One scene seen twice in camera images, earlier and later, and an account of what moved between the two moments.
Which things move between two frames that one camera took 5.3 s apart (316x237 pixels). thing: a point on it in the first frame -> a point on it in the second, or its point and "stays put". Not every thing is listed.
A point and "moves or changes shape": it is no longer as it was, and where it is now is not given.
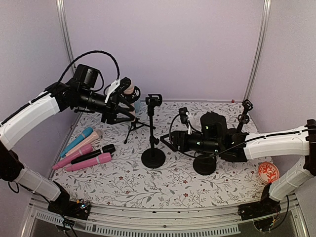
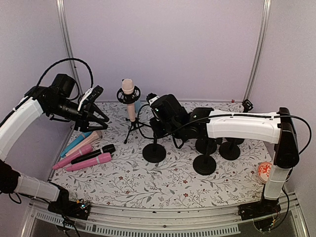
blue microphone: (83, 136) stays put
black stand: (204, 166) stays put
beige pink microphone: (96, 136) stays put
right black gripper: (176, 136) -> (156, 129)
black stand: (153, 157) moves or changes shape
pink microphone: (83, 149) stays put
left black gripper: (112, 108) -> (85, 114)
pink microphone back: (105, 157) stays put
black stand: (244, 118) stays put
